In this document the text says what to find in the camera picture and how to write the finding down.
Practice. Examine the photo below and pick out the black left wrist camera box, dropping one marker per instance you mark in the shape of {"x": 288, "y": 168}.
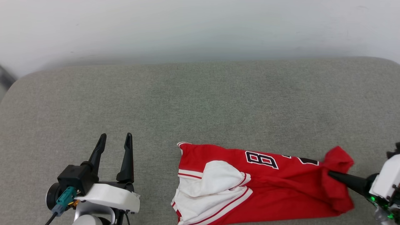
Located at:
{"x": 76, "y": 178}

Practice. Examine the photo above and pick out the red and white basketball jersey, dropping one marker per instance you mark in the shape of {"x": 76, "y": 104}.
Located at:
{"x": 265, "y": 184}

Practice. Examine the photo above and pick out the grey fabric sofa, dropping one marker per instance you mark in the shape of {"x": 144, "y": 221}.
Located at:
{"x": 187, "y": 103}

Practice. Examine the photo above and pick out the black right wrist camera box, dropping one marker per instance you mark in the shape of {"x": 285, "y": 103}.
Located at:
{"x": 394, "y": 151}

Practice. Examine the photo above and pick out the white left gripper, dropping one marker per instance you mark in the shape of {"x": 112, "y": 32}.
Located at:
{"x": 109, "y": 195}

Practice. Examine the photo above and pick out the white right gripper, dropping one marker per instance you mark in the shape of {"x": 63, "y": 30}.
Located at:
{"x": 387, "y": 181}

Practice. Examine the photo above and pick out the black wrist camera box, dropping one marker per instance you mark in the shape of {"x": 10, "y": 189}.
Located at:
{"x": 394, "y": 151}
{"x": 76, "y": 178}

